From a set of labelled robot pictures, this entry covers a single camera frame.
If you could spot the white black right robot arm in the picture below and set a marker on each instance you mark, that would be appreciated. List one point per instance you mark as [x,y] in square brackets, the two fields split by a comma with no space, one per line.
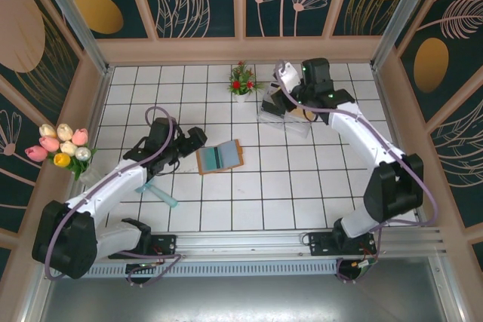
[354,129]

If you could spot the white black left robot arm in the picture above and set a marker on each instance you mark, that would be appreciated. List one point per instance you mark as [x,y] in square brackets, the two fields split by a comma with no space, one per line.
[113,186]

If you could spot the orange card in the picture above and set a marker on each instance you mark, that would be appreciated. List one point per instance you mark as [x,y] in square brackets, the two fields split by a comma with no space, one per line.
[298,114]

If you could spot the clear acrylic card stand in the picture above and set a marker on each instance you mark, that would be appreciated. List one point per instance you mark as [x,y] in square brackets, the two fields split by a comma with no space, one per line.
[302,127]

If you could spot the teal plastic scoop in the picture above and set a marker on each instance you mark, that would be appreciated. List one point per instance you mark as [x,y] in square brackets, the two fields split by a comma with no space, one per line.
[166,199]

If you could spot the potted red flower plant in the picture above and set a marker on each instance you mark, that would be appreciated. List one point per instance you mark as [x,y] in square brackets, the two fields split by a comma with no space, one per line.
[241,80]

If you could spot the clear glass vase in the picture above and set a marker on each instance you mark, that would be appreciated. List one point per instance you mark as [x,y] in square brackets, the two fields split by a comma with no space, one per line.
[88,178]

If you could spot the pastel tulip bouquet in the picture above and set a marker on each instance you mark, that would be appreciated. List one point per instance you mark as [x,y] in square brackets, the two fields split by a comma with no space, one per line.
[68,146]

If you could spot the brushed metal sheet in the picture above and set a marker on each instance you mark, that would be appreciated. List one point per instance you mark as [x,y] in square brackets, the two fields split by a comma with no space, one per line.
[241,299]

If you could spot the aluminium floor rail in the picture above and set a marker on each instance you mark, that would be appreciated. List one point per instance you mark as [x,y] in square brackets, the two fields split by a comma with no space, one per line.
[100,103]
[383,92]

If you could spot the aluminium frame post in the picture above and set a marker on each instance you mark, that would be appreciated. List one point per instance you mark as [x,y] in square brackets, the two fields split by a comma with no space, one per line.
[78,24]
[401,16]

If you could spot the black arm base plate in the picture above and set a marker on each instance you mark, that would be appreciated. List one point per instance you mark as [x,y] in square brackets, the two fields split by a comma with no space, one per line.
[166,246]
[320,244]

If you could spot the dark wall panel gold oval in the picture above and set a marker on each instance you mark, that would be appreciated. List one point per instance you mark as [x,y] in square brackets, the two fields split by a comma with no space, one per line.
[430,65]
[98,13]

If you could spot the wide aluminium mounting rail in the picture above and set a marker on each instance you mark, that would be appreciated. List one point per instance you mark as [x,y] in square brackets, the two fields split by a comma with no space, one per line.
[241,241]

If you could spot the dark wall panel gold lines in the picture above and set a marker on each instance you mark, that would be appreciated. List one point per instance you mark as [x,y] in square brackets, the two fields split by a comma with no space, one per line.
[22,35]

